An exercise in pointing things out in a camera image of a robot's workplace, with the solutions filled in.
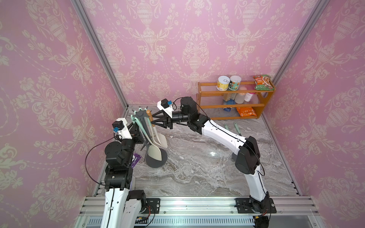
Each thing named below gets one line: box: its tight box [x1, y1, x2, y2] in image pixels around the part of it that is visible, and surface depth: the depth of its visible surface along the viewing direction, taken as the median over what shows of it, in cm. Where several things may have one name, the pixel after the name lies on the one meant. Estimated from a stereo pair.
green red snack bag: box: [252, 74, 275, 91], surface depth 91 cm
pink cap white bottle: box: [244, 92, 257, 103], surface depth 99 cm
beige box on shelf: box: [222, 92, 237, 102], surface depth 103 cm
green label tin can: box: [228, 75, 242, 91], surface depth 89 cm
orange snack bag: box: [236, 106, 258, 117], surface depth 114 cm
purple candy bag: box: [131, 152, 143, 169], surface depth 92 cm
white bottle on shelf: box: [234, 92, 246, 105], surface depth 103 cm
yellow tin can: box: [216, 75, 231, 92], surface depth 89 cm
